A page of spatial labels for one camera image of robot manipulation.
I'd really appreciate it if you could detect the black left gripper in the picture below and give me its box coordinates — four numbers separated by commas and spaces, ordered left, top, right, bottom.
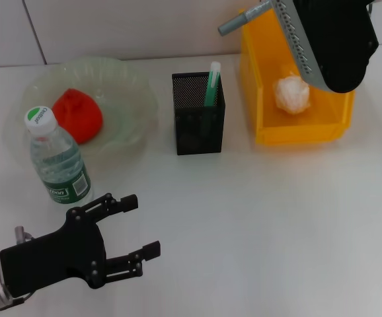
0, 193, 162, 299

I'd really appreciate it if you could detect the clear green-label water bottle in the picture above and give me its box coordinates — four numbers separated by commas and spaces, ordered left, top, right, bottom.
24, 105, 95, 206

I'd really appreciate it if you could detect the orange fruit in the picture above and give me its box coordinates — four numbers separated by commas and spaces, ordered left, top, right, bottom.
52, 87, 104, 145

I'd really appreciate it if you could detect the green pen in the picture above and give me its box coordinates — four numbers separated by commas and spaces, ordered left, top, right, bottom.
204, 61, 222, 108

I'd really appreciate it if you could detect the white paper ball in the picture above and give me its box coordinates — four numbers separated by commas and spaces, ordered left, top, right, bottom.
272, 73, 312, 116

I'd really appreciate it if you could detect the grey marker pen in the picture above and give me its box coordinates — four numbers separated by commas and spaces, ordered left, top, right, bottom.
217, 0, 273, 36

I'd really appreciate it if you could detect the black mesh pen holder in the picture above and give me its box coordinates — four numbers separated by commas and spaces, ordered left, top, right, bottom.
171, 71, 227, 156

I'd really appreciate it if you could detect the green glass fruit plate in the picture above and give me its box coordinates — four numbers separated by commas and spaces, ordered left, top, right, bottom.
14, 56, 159, 162

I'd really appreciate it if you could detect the yellow plastic bin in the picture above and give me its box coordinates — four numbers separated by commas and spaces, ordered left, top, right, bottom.
238, 8, 358, 147

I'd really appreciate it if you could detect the right wrist camera housing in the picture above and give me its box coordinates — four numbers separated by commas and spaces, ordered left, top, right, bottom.
270, 0, 379, 94

